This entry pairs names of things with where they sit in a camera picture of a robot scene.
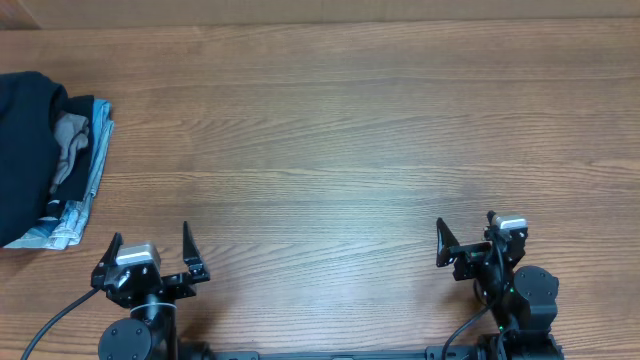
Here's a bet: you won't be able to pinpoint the black folded garment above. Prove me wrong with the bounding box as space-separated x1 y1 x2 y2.
42 95 95 219

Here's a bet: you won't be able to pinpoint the light blue folded jeans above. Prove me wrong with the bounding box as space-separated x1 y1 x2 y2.
4 99 115 250

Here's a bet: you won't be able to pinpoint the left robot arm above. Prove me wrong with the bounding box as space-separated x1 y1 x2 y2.
91 223 214 360

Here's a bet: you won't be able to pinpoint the grey folded garment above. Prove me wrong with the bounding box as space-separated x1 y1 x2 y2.
49 112 89 194

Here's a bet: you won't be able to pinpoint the black t-shirt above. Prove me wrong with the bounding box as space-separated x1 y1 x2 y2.
1 71 67 246

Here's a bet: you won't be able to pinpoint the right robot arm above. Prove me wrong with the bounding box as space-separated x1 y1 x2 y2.
426 211 564 360

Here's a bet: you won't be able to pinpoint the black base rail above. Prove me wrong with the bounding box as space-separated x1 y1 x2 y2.
199 344 566 360

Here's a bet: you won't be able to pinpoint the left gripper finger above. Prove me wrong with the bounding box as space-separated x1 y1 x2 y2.
183 221 208 280
97 232 123 277

